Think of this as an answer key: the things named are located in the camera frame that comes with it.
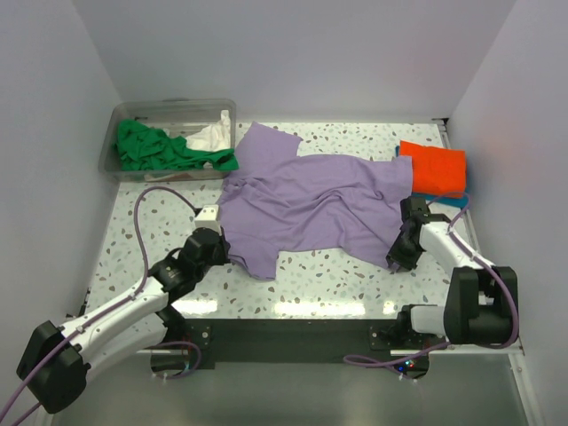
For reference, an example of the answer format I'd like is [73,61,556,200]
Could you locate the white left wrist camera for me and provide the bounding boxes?
[194,204,222,234]

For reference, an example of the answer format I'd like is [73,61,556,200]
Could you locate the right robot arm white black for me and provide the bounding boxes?
[386,196,519,349]

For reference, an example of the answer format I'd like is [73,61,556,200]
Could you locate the clear plastic bin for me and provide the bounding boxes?
[99,99,239,182]

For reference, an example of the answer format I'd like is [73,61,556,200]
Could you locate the teal folded t shirt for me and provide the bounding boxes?
[393,146,471,209]

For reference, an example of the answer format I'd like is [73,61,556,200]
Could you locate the green t shirt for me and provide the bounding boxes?
[114,119,240,172]

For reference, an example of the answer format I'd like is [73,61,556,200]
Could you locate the orange folded t shirt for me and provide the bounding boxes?
[398,140,467,195]

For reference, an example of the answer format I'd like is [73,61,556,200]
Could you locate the white t shirt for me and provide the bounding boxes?
[185,110,232,152]

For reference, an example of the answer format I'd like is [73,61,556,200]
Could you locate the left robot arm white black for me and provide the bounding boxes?
[17,227,230,414]

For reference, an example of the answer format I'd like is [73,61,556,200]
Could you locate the purple t shirt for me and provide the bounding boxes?
[218,122,413,280]

